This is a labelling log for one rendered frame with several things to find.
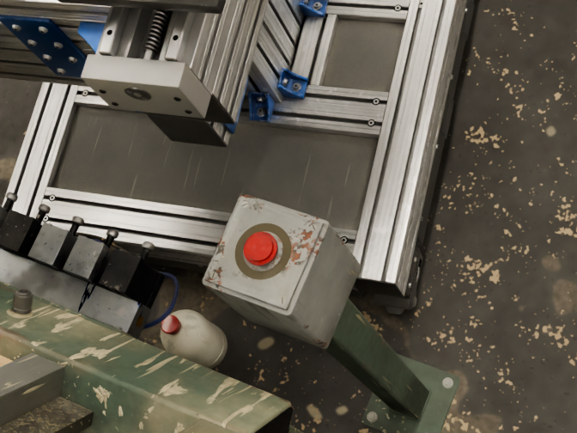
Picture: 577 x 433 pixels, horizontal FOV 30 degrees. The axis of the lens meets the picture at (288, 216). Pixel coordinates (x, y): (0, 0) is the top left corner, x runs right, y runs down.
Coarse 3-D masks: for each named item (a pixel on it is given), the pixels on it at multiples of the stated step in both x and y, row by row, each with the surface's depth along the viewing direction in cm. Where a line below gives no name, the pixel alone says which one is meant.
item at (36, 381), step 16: (0, 368) 125; (16, 368) 126; (32, 368) 127; (48, 368) 128; (0, 384) 121; (16, 384) 122; (32, 384) 124; (48, 384) 127; (0, 400) 119; (16, 400) 122; (32, 400) 125; (48, 400) 128; (0, 416) 120; (16, 416) 123
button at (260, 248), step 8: (264, 232) 123; (248, 240) 123; (256, 240) 122; (264, 240) 122; (272, 240) 122; (248, 248) 122; (256, 248) 122; (264, 248) 122; (272, 248) 122; (248, 256) 122; (256, 256) 122; (264, 256) 121; (272, 256) 122; (256, 264) 122; (264, 264) 122
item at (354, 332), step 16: (352, 304) 148; (352, 320) 150; (336, 336) 146; (352, 336) 152; (368, 336) 159; (336, 352) 159; (352, 352) 155; (368, 352) 162; (384, 352) 169; (352, 368) 168; (368, 368) 164; (384, 368) 172; (400, 368) 181; (368, 384) 181; (384, 384) 175; (400, 384) 184; (416, 384) 194; (384, 400) 196; (400, 400) 188; (416, 400) 198; (416, 416) 202
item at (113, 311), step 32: (0, 224) 158; (32, 224) 154; (0, 256) 156; (32, 256) 152; (64, 256) 153; (96, 256) 149; (128, 256) 147; (32, 288) 153; (64, 288) 151; (96, 288) 150; (128, 288) 146; (160, 288) 154; (96, 320) 140; (128, 320) 147; (160, 320) 156
